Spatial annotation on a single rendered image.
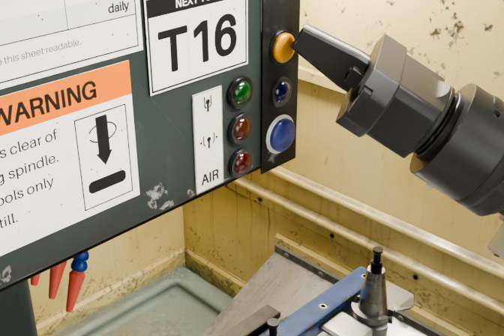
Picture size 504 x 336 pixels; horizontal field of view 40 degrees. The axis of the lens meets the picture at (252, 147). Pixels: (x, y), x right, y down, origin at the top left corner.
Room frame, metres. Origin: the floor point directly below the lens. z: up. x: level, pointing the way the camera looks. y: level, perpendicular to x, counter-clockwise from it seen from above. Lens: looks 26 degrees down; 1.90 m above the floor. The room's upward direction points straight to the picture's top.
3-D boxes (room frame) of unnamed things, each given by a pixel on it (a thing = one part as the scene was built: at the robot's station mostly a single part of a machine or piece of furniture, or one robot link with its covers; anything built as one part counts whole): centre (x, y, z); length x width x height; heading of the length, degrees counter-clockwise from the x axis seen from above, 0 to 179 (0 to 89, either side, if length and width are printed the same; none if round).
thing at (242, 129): (0.52, 0.01, 1.66); 0.02 x 0.01 x 0.02; 135
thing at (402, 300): (0.87, -0.22, 1.21); 0.07 x 0.05 x 0.01; 45
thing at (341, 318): (0.79, -0.14, 1.21); 0.07 x 0.05 x 0.01; 45
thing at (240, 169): (0.52, 0.01, 1.63); 0.02 x 0.01 x 0.02; 135
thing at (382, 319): (0.83, -0.18, 1.21); 0.06 x 0.06 x 0.03
